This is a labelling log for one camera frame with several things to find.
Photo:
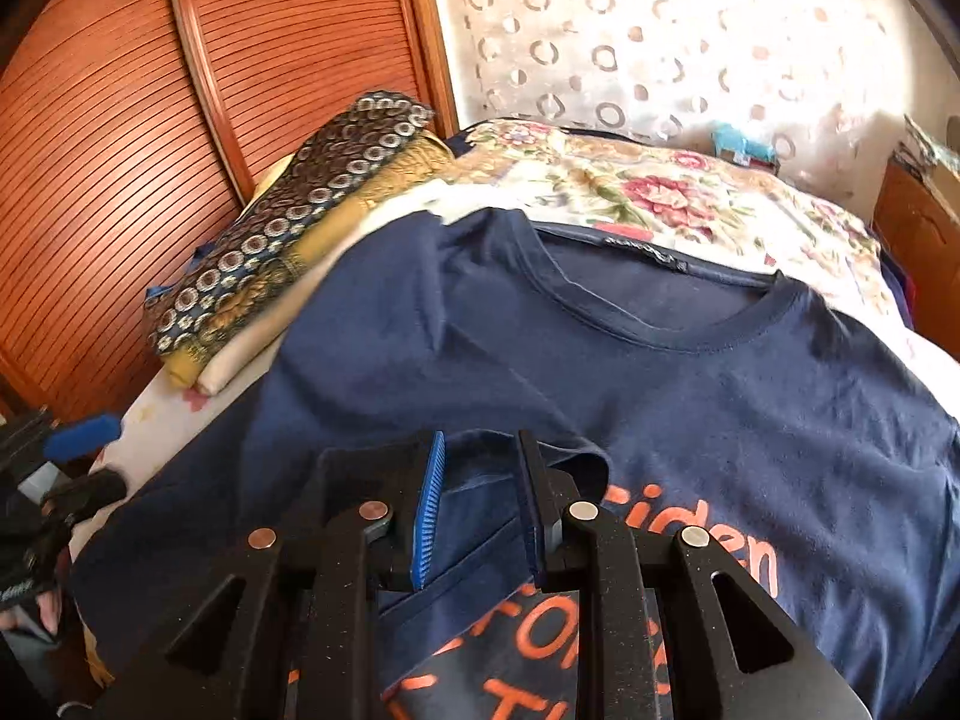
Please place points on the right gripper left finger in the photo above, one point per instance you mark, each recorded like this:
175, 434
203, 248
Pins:
285, 629

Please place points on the white flower-print bed sheet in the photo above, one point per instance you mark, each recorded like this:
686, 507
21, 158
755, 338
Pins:
165, 427

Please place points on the yellow folded cloth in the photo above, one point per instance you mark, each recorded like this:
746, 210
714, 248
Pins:
426, 158

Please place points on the circle-pattern sheer curtain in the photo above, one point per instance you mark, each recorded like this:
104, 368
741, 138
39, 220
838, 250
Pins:
826, 84

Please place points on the stack of papers on cabinet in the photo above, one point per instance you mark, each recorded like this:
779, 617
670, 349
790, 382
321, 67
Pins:
924, 157

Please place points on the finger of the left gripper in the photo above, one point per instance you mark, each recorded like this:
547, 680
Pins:
68, 442

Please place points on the floral quilt blanket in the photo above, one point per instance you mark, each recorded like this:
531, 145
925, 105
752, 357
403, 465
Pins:
683, 200

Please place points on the blue tissue box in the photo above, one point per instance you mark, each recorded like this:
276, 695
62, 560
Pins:
731, 145

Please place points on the dark circle-pattern folded cloth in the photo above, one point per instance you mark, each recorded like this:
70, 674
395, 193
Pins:
341, 156

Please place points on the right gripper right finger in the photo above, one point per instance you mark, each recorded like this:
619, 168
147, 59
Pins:
669, 625

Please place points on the navy blue printed t-shirt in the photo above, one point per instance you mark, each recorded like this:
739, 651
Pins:
476, 644

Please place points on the person left hand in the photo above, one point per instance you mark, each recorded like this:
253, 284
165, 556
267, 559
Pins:
39, 616

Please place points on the wooden louvered wardrobe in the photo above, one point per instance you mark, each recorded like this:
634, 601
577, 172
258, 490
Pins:
133, 130

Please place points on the cream folded cloth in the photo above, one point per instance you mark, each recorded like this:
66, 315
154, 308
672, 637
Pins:
443, 200

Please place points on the wooden sideboard cabinet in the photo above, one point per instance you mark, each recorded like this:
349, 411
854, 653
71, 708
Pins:
922, 237

